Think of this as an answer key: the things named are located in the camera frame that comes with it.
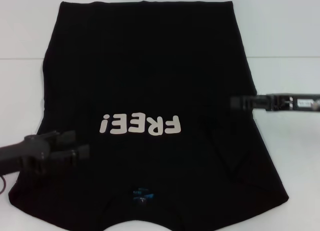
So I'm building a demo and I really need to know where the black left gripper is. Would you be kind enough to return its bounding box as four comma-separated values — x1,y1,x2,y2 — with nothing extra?
0,129,91,177

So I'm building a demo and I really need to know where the black shirt with FREE print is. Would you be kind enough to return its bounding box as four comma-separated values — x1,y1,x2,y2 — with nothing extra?
7,0,290,231

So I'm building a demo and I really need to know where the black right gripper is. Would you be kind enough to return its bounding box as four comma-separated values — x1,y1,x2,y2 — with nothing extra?
229,92,320,114

